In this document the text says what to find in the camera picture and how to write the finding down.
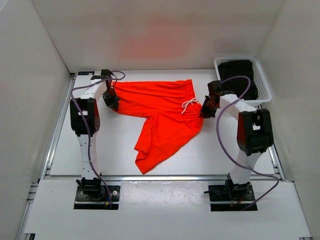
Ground small dark label sticker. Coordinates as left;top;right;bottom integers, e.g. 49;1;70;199
77;71;95;76

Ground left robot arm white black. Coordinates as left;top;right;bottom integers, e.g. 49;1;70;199
69;69;120;202

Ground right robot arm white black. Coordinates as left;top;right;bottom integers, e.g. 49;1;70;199
200;80;274;200

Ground black shorts in basket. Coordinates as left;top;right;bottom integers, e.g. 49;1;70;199
217;60;259;101

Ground aluminium rail front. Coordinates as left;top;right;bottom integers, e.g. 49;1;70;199
44;174;276;182

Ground orange shorts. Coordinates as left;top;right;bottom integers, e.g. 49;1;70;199
115;79;204;175

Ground aluminium rail left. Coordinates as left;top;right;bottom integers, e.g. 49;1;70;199
37;73;77;183

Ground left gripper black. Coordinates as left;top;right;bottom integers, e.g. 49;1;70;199
101;87;120;111

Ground aluminium rail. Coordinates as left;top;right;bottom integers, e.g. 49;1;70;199
37;73;77;183
257;103;286;181
44;174;276;182

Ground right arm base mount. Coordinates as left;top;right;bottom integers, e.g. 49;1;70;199
203;175;258;212

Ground white plastic basket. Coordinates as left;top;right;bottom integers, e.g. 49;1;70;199
214;56;272;107

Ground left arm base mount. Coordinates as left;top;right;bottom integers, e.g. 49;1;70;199
73;178;121;210

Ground aluminium rail right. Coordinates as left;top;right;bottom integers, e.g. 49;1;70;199
257;103;286;181

